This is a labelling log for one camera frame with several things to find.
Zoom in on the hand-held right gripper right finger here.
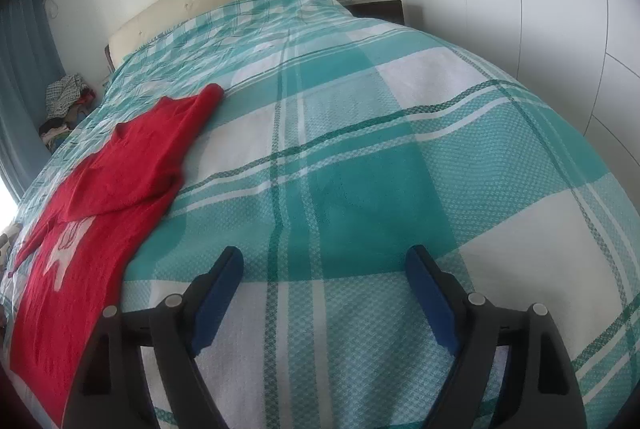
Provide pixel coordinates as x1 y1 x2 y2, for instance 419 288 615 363
405 245 586 429

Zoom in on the pile of colourful clothes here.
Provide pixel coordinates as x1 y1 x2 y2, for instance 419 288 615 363
39 90 96 155

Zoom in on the dark wooden nightstand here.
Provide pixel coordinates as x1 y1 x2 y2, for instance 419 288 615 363
345 0 405 26

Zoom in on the blue curtain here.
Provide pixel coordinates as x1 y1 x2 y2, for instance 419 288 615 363
0 0 66 190

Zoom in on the grey patterned cloth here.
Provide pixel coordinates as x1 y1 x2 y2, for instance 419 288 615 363
46 73 84 118

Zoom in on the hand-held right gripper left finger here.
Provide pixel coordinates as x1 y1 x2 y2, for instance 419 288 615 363
62 246 245 429

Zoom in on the teal plaid bedspread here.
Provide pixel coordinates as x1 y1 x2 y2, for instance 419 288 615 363
0 0 640 429

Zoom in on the red knit sweater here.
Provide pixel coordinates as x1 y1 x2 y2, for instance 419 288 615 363
9 83 225 425

